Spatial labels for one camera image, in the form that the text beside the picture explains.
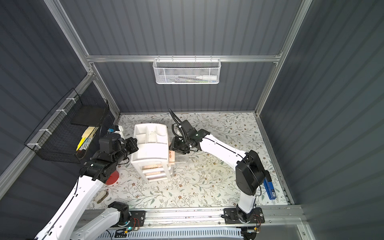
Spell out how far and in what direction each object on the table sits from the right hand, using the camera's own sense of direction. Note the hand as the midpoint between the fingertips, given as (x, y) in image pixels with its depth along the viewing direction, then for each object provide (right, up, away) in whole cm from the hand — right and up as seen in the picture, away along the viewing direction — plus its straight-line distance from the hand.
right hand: (170, 149), depth 79 cm
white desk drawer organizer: (-8, -3, -4) cm, 10 cm away
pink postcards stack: (+1, -4, -1) cm, 4 cm away
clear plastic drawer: (+4, -10, +15) cm, 19 cm away
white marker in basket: (+21, +43, +15) cm, 50 cm away
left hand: (-15, +5, -6) cm, 17 cm away
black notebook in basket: (-44, +18, +2) cm, 48 cm away
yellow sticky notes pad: (-42, +9, -3) cm, 43 cm away
